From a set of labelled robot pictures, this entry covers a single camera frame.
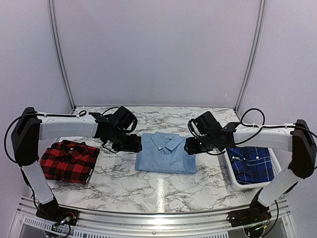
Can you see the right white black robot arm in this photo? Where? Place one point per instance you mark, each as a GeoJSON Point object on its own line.
{"type": "Point", "coordinates": [295, 138]}

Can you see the light blue long sleeve shirt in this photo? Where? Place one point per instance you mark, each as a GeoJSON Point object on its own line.
{"type": "Point", "coordinates": [164, 153]}

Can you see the white plastic basket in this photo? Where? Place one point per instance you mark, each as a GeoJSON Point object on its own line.
{"type": "Point", "coordinates": [239, 187]}

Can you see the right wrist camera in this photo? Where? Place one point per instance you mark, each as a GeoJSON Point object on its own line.
{"type": "Point", "coordinates": [191, 129]}

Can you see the blue plaid shirt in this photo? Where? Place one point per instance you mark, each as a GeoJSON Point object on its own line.
{"type": "Point", "coordinates": [251, 165]}

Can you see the red black plaid shirt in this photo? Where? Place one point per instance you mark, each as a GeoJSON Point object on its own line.
{"type": "Point", "coordinates": [69, 161]}

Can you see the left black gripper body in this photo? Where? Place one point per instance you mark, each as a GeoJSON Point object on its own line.
{"type": "Point", "coordinates": [124, 144]}

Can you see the right aluminium corner post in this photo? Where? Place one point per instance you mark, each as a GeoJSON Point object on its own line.
{"type": "Point", "coordinates": [252, 56]}

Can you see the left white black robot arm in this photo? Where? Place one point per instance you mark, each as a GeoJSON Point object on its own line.
{"type": "Point", "coordinates": [27, 130]}

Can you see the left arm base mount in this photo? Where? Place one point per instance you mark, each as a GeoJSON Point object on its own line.
{"type": "Point", "coordinates": [70, 216]}

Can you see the aluminium front frame rail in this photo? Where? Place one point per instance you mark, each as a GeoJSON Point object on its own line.
{"type": "Point", "coordinates": [102, 224]}

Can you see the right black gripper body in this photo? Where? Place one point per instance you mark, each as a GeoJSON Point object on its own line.
{"type": "Point", "coordinates": [207, 145]}

